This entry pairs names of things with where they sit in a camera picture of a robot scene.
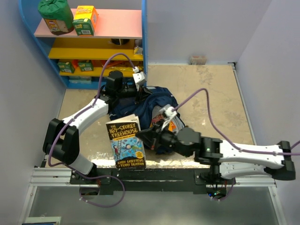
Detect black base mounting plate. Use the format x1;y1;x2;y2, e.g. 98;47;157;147
69;167;237;195

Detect green box left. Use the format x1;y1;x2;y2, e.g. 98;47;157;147
57;61;75;74

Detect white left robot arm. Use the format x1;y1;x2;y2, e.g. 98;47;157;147
43;67;146;184

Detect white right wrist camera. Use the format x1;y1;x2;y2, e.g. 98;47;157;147
161;105;177;130

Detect orange 78-storey treehouse book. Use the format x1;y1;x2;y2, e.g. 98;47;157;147
150;105;164;128

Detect navy blue backpack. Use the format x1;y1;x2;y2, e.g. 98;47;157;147
110;86;186;155

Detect blue shelf unit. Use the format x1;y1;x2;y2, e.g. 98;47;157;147
18;0;148;90

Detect yellow green carton box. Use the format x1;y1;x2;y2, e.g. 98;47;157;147
73;6;98;36

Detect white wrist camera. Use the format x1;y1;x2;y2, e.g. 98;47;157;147
133;67;147;89
161;105;177;130

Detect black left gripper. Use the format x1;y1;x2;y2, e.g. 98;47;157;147
116;83;153;104

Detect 169-storey treehouse book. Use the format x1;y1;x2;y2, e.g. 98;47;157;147
106;114;146;169

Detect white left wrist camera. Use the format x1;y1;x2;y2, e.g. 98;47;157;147
133;67;147;89

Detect green box right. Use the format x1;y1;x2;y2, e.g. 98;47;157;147
78;60;94;72

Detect green chips canister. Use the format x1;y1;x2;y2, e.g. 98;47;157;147
38;0;74;35

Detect Roald Dahl Charlie book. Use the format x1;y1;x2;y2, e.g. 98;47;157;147
168;120;177;132

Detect orange yellow snack packets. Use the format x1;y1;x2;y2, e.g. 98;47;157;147
77;60;143;71

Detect aluminium rail frame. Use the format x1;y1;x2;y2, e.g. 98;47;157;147
19;63;285;225

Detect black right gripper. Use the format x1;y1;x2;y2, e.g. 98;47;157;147
136;119;190;158

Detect small brown box at wall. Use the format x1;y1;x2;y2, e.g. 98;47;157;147
188;55;207;65

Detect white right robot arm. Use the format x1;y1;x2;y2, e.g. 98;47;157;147
136;127;296;184

